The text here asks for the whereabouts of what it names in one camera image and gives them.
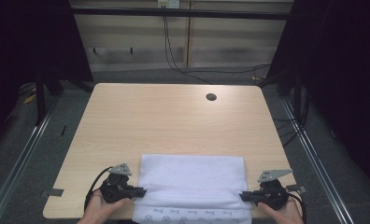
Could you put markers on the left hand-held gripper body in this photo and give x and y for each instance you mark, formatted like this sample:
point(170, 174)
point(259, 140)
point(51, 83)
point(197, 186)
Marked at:
point(114, 189)

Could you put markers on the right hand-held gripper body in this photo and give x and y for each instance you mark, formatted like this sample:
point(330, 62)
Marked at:
point(275, 193)

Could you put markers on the person's left hand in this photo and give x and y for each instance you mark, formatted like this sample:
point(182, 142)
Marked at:
point(102, 210)

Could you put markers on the black curtain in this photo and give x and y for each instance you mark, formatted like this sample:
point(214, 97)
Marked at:
point(345, 77)
point(24, 40)

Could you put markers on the black horizontal frame bar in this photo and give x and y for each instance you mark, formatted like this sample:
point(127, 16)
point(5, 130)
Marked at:
point(180, 13)

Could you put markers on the aluminium floor rail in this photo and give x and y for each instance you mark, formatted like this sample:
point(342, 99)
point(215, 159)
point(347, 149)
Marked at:
point(21, 155)
point(317, 161)

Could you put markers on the person's right hand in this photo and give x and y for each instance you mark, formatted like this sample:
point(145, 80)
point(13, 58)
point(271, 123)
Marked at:
point(287, 214)

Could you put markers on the white towel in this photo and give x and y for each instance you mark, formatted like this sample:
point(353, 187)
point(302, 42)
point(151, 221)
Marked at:
point(192, 183)

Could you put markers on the white wall socket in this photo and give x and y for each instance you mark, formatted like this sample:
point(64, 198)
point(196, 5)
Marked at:
point(169, 3)

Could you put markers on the yellow item on floor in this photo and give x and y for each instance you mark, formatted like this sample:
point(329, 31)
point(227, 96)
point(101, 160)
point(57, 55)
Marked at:
point(29, 99)

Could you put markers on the small black wall hook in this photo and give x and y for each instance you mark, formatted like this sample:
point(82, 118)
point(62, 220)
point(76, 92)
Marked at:
point(94, 50)
point(131, 50)

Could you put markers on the black metal stand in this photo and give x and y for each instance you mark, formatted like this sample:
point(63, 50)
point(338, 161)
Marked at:
point(40, 99)

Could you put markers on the grey tape piece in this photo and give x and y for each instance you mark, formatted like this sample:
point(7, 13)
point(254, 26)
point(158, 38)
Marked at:
point(54, 192)
point(296, 188)

